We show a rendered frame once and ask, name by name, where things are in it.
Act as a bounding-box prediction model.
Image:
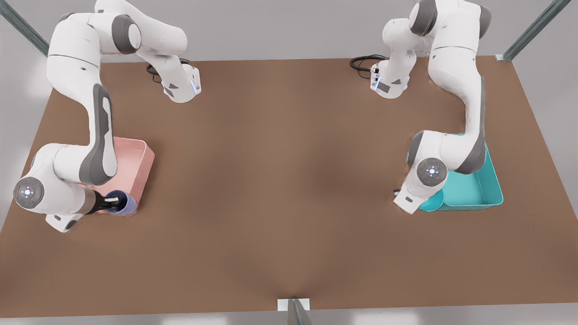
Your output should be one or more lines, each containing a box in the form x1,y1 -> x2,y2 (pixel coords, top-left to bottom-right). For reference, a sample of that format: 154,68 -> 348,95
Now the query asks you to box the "pink box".
78,137 -> 155,212

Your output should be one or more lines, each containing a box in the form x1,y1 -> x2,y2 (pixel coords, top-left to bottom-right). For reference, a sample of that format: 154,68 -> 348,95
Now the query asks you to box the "teal box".
436,134 -> 504,211

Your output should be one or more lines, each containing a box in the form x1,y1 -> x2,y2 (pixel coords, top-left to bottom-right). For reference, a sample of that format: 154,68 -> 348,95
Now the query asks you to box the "silver frame post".
0,0 -> 50,58
495,0 -> 572,62
277,298 -> 314,325

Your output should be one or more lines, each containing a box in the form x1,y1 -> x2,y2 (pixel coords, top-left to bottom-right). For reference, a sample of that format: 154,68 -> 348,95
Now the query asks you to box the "black cable loop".
350,55 -> 388,80
146,58 -> 191,84

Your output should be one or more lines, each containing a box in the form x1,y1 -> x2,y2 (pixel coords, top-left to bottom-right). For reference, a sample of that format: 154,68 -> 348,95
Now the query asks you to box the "teal bowl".
419,191 -> 444,212

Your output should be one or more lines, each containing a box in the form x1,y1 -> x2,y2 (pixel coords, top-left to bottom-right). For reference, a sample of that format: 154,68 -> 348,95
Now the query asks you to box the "purple cup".
105,190 -> 138,216

